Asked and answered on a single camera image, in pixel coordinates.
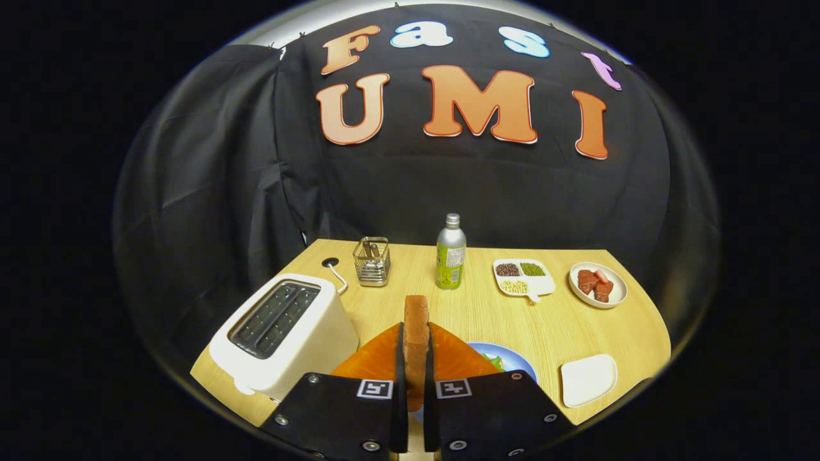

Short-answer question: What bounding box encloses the black backdrop cloth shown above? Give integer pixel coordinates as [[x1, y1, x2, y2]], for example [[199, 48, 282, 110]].
[[115, 3, 718, 385]]

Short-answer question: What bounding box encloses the white divided dish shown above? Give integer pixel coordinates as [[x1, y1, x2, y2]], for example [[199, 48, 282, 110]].
[[492, 258, 557, 303]]

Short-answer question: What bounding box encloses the white toaster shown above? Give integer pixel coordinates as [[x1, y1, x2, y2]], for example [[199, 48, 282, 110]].
[[209, 273, 360, 403]]

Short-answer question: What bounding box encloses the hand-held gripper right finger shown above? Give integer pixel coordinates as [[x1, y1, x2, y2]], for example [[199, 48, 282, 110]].
[[423, 322, 576, 460]]

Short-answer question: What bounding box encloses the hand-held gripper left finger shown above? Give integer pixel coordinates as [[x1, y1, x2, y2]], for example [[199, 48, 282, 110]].
[[259, 322, 411, 460]]

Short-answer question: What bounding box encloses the green and silver metal bottle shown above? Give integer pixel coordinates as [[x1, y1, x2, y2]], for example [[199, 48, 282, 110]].
[[435, 213, 467, 291]]

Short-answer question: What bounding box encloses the blue plate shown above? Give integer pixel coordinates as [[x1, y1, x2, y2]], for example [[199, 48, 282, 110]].
[[468, 342, 539, 384]]

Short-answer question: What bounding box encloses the brown crust bread slice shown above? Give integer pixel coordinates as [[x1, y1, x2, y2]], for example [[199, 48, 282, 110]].
[[404, 295, 430, 412]]

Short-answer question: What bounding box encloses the wire utensil holder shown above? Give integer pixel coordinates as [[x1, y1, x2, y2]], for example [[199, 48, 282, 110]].
[[352, 237, 391, 287]]

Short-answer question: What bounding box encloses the white square plate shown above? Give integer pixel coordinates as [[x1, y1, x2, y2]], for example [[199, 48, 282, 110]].
[[560, 353, 618, 408]]

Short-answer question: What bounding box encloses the white oval plate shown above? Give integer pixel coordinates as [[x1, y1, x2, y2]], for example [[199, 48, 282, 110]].
[[569, 262, 628, 309]]

